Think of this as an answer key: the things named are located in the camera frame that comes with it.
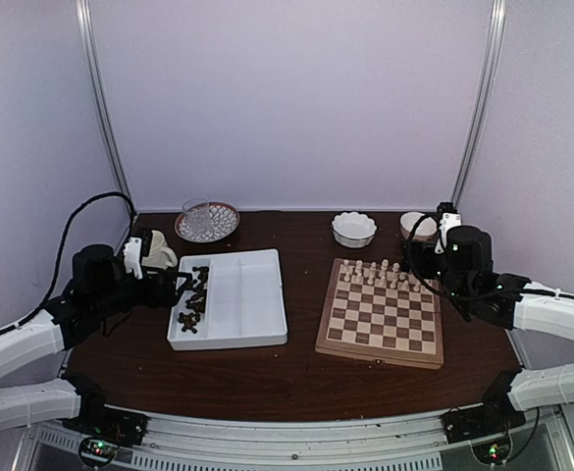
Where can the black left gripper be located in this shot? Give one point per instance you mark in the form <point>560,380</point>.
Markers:
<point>168,298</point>

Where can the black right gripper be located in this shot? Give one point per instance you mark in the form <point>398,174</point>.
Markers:
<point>409,256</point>

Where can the white plastic compartment tray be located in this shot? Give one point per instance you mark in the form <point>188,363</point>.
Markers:
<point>244,306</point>

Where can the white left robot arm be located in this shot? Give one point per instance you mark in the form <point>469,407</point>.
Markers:
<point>102,286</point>

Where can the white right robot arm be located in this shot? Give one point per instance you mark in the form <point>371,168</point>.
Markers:
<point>458,267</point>

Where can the white king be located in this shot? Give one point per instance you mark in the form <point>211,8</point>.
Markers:
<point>394,271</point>

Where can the cream round bowl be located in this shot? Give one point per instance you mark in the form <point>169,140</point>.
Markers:
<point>425,227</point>

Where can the white queen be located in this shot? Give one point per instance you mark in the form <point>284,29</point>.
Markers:
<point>384,268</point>

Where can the cream ribbed mug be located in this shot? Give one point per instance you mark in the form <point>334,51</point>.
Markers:
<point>160,255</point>

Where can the white scalloped bowl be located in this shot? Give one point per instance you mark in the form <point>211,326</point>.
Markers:
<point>353,230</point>

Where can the wooden chessboard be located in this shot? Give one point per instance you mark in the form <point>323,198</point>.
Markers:
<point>383,325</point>

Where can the clear drinking glass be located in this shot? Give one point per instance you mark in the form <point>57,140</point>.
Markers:
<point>197,214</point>

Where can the patterned ceramic plate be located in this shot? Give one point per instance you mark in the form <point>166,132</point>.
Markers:
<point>224,220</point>

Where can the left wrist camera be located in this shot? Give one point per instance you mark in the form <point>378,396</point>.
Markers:
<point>132,256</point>

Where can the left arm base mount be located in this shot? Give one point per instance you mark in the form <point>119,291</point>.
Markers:
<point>96,418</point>

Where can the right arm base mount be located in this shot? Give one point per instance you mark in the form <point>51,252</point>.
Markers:
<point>495,415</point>

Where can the aluminium front rail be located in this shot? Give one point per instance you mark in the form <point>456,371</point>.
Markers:
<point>409,442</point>

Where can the right aluminium frame post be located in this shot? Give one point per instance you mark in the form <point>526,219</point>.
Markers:
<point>486,85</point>

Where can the aluminium frame post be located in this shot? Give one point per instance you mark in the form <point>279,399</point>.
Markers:
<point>486,85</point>
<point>104,120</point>

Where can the left aluminium frame post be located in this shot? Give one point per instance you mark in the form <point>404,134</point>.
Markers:
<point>104,120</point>

